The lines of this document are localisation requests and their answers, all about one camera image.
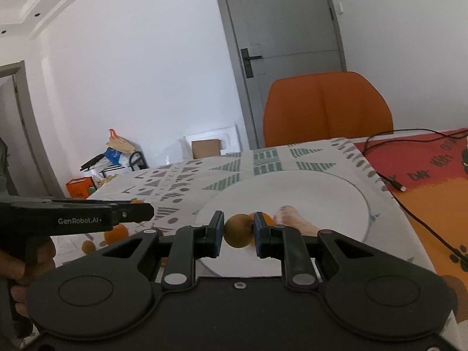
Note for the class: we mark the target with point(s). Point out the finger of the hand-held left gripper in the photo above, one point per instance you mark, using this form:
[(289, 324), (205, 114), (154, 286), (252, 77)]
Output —
[(135, 212)]

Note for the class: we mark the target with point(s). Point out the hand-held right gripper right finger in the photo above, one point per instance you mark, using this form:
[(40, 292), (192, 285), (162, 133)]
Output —
[(258, 228)]

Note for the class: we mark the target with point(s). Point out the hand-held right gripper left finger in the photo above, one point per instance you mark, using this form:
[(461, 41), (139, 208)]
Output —
[(218, 228)]

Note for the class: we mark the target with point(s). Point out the yellow-brown round fruit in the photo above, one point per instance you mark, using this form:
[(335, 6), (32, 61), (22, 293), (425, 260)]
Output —
[(237, 231)]

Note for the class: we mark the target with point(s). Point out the large orange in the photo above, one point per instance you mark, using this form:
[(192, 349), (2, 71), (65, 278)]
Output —
[(116, 234)]

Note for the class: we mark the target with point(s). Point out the peeled citrus segment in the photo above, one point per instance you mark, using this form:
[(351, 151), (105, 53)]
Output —
[(296, 223)]

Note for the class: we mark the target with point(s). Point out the brown round fruit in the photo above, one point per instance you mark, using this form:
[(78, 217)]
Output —
[(87, 246)]

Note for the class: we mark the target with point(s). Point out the white plate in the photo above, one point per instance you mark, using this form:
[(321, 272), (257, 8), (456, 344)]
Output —
[(292, 190)]

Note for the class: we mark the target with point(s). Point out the person's left hand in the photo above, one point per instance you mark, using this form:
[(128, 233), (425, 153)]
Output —
[(41, 253)]

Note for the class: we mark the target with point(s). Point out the orange box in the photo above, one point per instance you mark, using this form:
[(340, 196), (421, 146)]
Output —
[(78, 190)]

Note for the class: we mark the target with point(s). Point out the patterned tablecloth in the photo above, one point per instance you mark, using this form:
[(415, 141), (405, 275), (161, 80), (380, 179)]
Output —
[(175, 182)]

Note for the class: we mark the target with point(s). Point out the blue plastic bag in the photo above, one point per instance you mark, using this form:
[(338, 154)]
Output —
[(114, 155)]

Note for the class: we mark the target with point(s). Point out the long black object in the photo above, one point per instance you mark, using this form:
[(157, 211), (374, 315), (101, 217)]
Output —
[(91, 162)]

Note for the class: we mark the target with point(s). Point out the brown paper bag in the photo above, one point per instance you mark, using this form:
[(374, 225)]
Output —
[(119, 142)]

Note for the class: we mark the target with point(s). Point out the cardboard box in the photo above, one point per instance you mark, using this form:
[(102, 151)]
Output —
[(206, 148)]

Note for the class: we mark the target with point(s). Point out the white foam board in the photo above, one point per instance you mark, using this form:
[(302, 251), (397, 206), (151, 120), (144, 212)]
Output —
[(230, 135)]

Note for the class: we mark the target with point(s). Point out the orange chair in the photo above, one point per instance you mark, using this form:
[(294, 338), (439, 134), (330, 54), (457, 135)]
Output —
[(329, 109)]

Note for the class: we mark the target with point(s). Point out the red orange printed mat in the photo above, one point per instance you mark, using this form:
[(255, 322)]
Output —
[(420, 161)]

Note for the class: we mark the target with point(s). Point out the grey door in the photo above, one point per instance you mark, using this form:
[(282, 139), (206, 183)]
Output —
[(285, 25)]

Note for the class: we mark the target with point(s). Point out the black metal cart frame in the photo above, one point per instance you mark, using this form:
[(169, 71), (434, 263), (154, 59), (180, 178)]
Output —
[(136, 155)]

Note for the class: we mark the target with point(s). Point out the grey doorway frame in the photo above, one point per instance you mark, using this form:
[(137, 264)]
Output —
[(31, 124)]

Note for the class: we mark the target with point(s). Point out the small white wall switch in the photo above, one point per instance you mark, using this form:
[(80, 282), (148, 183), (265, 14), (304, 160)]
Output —
[(340, 7)]

